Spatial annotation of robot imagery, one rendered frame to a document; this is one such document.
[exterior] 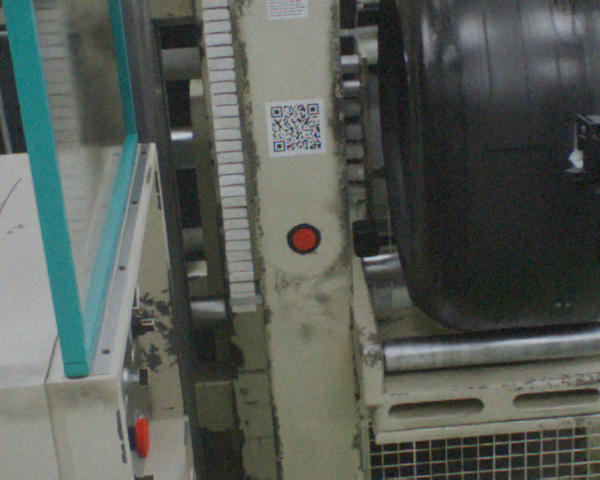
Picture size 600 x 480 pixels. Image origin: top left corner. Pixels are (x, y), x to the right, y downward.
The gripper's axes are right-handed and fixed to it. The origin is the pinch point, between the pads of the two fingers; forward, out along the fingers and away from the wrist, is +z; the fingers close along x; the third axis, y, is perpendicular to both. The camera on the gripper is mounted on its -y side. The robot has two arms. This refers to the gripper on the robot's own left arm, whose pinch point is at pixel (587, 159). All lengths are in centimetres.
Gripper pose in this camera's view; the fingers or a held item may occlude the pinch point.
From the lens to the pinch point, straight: 144.6
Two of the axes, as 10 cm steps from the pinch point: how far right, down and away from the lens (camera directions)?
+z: -0.4, -2.9, 9.6
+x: -10.0, 0.8, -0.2
